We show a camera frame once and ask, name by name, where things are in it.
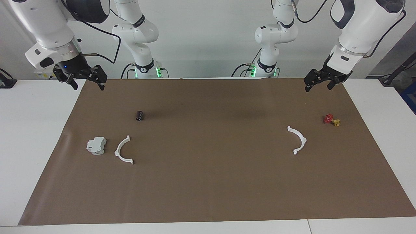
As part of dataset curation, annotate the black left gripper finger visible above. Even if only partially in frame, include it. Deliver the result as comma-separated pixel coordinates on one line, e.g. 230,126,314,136
326,76,348,91
304,69,326,93

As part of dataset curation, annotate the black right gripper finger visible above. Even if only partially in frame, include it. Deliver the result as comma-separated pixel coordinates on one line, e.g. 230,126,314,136
87,65,108,91
53,66,79,91

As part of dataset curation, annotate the white half pipe clamp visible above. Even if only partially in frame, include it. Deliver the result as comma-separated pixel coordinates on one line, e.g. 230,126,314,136
114,135,134,165
287,126,307,155

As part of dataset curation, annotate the white box yellow label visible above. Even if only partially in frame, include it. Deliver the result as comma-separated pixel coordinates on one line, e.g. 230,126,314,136
34,70,56,80

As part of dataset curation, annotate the red handwheel brass valve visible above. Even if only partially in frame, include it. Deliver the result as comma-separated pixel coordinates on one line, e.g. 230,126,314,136
323,114,341,127

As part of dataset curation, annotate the black stand pole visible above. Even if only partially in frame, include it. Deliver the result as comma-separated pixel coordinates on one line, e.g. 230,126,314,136
379,54,416,85

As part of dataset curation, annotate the white circuit breaker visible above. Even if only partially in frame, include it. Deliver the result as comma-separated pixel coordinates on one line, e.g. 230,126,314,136
86,137,107,155

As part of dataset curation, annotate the blue crate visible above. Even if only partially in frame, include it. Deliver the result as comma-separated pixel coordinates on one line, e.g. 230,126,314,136
400,81,416,115

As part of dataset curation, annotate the brown table mat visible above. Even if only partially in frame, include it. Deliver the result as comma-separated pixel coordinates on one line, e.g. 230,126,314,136
18,78,416,226

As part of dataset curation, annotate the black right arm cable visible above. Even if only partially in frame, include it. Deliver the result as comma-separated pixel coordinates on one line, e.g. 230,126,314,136
62,0,122,64

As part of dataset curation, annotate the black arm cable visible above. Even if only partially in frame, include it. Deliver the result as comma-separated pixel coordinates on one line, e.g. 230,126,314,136
291,0,407,59
62,0,122,64

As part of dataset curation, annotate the black base cable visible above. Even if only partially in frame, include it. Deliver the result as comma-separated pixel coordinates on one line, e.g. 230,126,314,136
121,63,134,79
231,63,251,78

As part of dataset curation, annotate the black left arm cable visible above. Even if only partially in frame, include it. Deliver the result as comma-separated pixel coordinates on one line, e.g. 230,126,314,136
291,0,407,59

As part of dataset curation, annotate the black clamp bracket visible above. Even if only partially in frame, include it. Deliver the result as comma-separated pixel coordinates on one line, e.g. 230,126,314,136
0,68,17,89

